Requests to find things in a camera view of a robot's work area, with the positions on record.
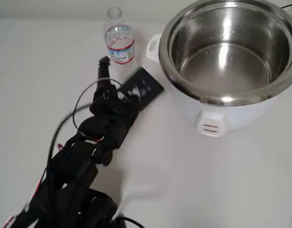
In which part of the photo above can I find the clear plastic water bottle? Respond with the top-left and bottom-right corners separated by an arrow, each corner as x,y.
103,6 -> 136,66

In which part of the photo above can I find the white rice cooker body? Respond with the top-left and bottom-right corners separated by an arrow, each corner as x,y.
146,19 -> 292,138

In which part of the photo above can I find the stainless steel inner pot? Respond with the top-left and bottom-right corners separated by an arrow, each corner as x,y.
158,0 -> 292,105

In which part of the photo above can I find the thin black looped cable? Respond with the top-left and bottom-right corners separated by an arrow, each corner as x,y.
73,80 -> 120,130

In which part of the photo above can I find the black camera board mount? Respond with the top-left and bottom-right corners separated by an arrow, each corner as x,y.
117,67 -> 165,112

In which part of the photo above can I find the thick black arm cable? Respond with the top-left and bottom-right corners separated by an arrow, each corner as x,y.
47,105 -> 94,171

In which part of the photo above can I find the black cable on table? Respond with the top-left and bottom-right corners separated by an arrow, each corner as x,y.
112,210 -> 143,228

